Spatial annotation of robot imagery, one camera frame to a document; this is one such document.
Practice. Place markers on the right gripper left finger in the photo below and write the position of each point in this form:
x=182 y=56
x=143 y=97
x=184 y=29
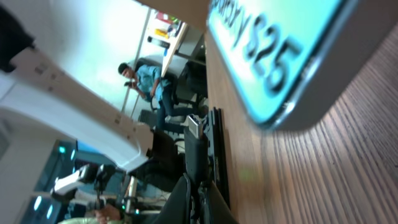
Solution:
x=177 y=208

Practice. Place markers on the turquoise Galaxy S25 smartphone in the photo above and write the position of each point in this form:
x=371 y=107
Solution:
x=290 y=60

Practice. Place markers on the seated person in blue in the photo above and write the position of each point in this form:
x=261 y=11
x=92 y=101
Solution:
x=149 y=84

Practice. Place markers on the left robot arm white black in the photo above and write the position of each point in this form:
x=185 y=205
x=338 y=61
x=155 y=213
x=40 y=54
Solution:
x=36 y=87

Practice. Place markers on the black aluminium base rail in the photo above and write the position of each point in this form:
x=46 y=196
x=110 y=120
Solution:
x=216 y=152

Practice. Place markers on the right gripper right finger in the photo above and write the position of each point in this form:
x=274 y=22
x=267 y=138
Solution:
x=213 y=208

